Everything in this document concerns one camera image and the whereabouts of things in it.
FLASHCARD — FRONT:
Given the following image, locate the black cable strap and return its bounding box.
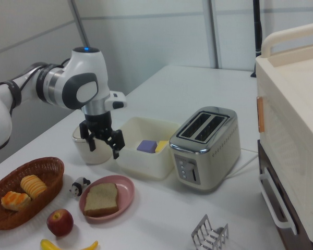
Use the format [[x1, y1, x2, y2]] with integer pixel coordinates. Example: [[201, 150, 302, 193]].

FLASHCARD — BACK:
[[0, 80, 23, 109]]

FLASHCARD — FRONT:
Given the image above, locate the white drawer handle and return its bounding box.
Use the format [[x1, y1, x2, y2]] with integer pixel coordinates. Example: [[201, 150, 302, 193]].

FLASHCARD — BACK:
[[259, 166, 298, 235]]

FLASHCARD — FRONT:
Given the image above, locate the orange cabinet latch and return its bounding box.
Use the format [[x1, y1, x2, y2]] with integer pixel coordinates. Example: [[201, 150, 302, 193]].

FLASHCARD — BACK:
[[256, 96, 265, 133]]

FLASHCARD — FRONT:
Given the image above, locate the black stand pole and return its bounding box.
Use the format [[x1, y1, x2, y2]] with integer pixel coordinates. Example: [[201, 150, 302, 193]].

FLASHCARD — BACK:
[[251, 0, 263, 78]]

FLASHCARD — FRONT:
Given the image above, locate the yellow banana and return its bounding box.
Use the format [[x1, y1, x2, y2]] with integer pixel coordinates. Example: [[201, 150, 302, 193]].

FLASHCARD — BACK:
[[40, 239, 99, 250]]

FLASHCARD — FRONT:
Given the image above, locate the panda figurine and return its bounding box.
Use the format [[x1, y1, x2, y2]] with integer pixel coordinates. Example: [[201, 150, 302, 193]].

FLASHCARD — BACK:
[[69, 177, 91, 199]]

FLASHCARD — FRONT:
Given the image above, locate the silver cream two-slot toaster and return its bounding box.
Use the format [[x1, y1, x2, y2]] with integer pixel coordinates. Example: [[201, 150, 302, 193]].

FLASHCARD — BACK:
[[168, 106, 242, 193]]

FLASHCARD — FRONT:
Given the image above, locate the red apple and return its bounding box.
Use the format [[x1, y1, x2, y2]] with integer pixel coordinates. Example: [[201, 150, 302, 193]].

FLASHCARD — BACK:
[[46, 208, 74, 237]]

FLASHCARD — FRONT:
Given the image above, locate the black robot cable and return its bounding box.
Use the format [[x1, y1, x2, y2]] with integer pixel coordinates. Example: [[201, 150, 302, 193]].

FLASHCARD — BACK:
[[0, 58, 71, 154]]

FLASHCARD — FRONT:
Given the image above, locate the long striped bread roll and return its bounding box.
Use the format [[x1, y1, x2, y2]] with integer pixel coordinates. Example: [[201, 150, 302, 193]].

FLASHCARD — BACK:
[[20, 174, 47, 200]]

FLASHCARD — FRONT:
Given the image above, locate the white plastic box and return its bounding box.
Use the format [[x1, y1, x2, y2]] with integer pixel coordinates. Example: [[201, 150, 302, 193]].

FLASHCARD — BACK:
[[115, 116, 182, 180]]

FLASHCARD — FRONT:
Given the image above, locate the grey metal rod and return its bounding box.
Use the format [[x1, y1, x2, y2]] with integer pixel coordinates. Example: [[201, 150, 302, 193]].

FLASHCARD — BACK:
[[69, 0, 91, 48]]

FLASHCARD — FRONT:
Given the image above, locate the brown bread slice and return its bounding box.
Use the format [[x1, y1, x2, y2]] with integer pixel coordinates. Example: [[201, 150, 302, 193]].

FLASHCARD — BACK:
[[83, 182, 120, 218]]

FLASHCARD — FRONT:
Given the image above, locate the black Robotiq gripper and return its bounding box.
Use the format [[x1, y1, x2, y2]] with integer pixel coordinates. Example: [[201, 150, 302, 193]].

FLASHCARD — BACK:
[[79, 110, 126, 159]]

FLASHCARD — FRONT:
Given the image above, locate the white lidded canister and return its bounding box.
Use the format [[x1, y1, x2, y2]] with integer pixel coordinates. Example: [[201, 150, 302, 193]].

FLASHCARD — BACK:
[[72, 122, 115, 165]]

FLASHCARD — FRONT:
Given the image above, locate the pink plate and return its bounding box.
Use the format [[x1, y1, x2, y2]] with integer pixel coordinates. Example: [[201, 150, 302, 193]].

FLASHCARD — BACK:
[[79, 174, 135, 223]]

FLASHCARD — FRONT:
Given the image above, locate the brown wicker basket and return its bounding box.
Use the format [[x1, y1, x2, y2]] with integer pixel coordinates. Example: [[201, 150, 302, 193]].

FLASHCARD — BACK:
[[0, 156, 65, 231]]

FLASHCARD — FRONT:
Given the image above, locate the orange glazed bread roll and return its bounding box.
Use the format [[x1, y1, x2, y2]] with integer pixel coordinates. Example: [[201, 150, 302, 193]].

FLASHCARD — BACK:
[[1, 191, 32, 211]]

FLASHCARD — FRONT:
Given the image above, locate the white toaster cable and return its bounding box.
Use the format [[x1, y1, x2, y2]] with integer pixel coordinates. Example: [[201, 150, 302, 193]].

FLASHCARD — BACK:
[[225, 153, 259, 180]]

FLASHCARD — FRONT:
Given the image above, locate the brown drawer base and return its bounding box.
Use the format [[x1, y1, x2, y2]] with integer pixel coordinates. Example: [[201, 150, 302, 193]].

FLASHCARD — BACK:
[[257, 140, 313, 250]]

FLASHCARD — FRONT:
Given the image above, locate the metal toast rack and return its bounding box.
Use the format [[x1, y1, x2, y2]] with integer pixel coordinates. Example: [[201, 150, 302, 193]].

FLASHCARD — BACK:
[[191, 214, 229, 250]]

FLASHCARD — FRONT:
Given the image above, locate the purple cube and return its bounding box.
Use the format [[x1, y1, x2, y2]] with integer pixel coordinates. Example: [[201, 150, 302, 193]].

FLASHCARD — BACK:
[[136, 140, 158, 154]]

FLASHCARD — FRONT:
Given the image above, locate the yellow cube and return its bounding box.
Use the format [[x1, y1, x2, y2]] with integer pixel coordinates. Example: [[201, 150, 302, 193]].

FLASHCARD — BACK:
[[155, 140, 170, 153]]

